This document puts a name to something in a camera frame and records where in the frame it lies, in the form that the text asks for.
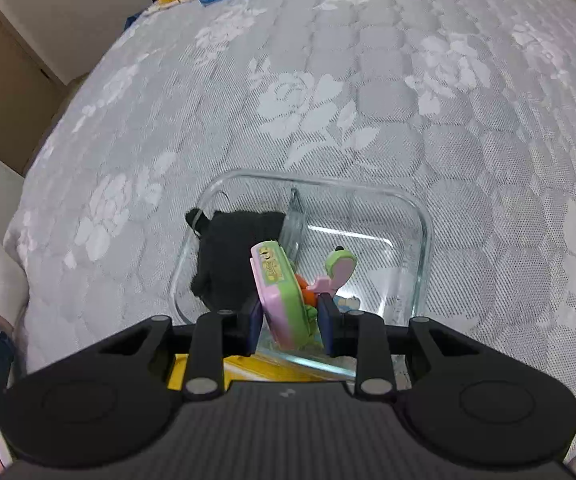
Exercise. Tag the green and pink small toy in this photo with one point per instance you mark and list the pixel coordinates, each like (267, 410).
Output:
(340, 265)

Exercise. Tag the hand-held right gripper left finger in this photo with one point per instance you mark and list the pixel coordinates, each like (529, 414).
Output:
(255, 329)

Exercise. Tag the grey floral quilt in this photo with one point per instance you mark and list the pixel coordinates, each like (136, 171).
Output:
(368, 110)

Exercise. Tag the black cloth pouch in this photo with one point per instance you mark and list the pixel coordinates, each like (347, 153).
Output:
(228, 260)

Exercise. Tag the yellow cloth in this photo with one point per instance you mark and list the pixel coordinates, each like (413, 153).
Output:
(178, 375)

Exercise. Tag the pink and green toy case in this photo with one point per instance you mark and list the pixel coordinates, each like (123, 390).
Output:
(280, 300)

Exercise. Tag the orange toy piece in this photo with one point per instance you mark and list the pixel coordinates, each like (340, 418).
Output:
(306, 292)

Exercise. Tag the clear glass container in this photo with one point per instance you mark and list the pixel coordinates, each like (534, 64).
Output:
(368, 240)

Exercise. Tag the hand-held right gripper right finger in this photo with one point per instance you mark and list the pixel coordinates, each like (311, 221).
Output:
(325, 327)

